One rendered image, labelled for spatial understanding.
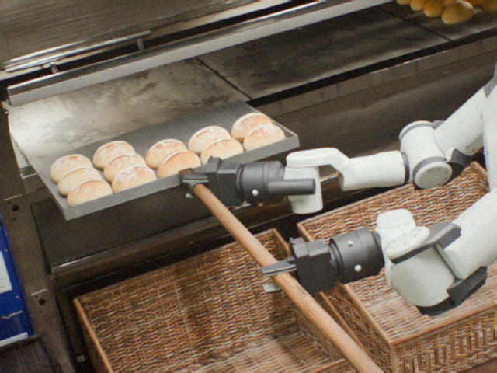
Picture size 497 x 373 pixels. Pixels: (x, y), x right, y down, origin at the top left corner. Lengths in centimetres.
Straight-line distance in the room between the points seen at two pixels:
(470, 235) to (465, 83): 135
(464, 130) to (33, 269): 110
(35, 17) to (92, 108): 49
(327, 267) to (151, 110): 102
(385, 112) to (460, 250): 126
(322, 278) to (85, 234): 89
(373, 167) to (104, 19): 71
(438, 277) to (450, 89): 133
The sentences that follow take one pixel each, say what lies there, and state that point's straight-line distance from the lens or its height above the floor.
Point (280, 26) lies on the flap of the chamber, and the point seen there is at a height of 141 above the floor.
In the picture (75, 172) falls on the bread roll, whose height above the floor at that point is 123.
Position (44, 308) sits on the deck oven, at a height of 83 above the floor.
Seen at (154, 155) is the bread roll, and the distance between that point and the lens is 251.
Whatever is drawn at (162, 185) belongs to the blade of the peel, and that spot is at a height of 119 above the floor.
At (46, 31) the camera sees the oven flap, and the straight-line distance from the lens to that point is 256.
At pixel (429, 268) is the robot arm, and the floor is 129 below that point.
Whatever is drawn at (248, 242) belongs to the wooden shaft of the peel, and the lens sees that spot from 210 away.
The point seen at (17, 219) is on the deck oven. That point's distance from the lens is 269.
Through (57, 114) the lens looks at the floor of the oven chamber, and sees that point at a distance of 299.
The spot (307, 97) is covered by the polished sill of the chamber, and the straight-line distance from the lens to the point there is 282.
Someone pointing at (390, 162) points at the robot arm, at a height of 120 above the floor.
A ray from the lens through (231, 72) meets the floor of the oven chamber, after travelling 304.
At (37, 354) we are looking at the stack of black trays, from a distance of 264.
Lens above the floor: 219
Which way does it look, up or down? 26 degrees down
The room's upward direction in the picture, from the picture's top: 10 degrees counter-clockwise
